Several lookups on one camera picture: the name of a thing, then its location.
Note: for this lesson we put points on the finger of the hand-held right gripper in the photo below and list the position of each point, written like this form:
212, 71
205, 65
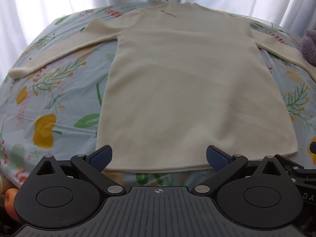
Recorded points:
293, 164

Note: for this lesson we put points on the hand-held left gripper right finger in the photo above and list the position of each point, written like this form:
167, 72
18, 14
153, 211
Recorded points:
217, 156

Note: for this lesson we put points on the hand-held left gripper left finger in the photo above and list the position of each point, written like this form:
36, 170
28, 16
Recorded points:
101, 156

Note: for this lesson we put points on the cream knit sweater dress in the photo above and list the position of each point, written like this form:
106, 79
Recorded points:
185, 91

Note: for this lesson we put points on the floral printed bed sheet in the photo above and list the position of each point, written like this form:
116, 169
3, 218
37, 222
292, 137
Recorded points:
61, 91

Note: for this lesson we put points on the orange plush toy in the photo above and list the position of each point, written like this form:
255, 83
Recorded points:
11, 197

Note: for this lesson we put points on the purple fuzzy cloth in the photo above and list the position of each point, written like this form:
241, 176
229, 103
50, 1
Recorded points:
309, 47

